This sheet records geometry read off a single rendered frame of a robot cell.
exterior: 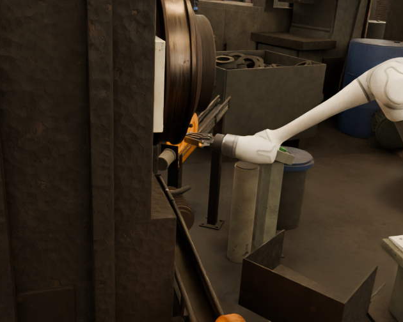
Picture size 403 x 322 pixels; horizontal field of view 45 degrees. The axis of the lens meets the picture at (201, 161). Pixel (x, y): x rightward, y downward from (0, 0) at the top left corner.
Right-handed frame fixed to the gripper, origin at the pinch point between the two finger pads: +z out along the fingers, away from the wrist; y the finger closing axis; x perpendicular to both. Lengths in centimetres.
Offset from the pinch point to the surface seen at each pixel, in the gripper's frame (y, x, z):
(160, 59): -95, 48, -29
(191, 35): -66, 50, -25
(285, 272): -64, -10, -57
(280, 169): 45, -23, -40
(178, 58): -68, 44, -23
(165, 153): -12.6, -4.1, -0.3
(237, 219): 29, -48, -25
